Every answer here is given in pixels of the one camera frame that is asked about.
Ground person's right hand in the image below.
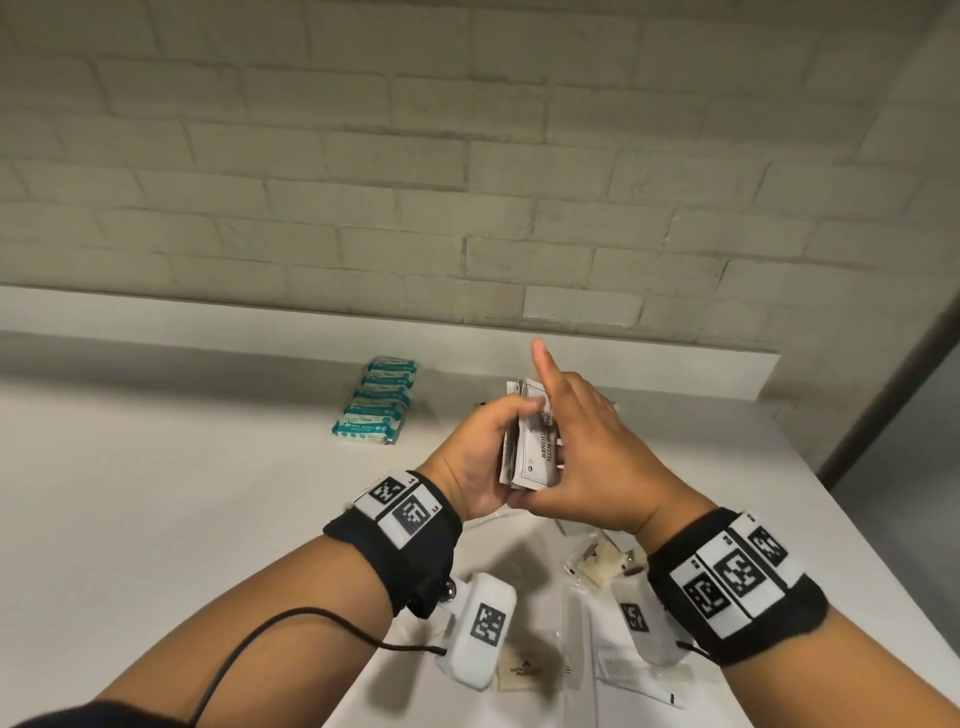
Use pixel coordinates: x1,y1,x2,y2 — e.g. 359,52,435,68
517,337,718,556

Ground person's left hand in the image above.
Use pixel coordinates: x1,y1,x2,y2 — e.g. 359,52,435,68
416,393,549,526

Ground toothbrushes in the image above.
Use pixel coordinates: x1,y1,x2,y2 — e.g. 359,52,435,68
461,503,513,530

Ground white sachets stack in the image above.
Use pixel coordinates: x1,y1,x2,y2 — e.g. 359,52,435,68
498,377,568,493

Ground teal wet wipe packets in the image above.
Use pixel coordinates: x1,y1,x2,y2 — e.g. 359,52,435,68
331,354,420,448

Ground white combs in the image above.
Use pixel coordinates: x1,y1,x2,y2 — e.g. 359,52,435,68
594,648,688,710
562,584,594,691

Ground person's left forearm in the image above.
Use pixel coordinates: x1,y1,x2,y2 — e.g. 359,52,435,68
93,536,395,728

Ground white table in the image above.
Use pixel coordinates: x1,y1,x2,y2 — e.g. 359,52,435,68
0,284,960,728

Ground dark door frame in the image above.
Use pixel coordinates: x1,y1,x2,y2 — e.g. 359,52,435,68
817,288,960,489

